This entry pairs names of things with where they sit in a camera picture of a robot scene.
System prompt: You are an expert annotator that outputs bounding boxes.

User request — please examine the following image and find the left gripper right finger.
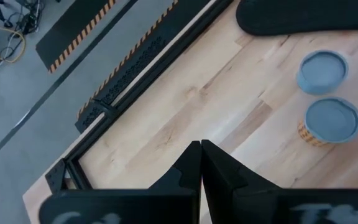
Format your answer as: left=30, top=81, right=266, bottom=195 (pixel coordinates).
left=201, top=139, right=358, bottom=224

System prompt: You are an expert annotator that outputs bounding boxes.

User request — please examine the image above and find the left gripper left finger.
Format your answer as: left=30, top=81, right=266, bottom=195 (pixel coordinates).
left=39, top=140, right=202, bottom=224

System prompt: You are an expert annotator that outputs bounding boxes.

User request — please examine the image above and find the light blue short can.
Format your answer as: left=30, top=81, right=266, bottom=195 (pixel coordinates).
left=296, top=49, right=350, bottom=96

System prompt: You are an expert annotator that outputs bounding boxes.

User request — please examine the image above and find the black perforated hazard-striped mat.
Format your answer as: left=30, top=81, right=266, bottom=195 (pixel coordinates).
left=75, top=0, right=217, bottom=134

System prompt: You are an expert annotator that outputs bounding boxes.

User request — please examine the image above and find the black oven mitt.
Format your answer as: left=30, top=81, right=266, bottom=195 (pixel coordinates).
left=235, top=0, right=358, bottom=37

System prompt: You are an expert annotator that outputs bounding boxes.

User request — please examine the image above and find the black hazard-striped floor mat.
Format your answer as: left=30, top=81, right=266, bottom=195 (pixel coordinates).
left=35, top=0, right=118, bottom=75

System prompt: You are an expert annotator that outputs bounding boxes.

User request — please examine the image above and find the black aluminium table frame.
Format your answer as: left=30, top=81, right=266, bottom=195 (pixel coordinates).
left=44, top=0, right=234, bottom=194

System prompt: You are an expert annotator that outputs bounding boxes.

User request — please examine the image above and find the yellow floor cable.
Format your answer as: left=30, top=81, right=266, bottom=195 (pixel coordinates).
left=0, top=23, right=27, bottom=65

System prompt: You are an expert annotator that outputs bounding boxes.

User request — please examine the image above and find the black cable bundle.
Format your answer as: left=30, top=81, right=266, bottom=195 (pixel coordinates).
left=9, top=0, right=46, bottom=37

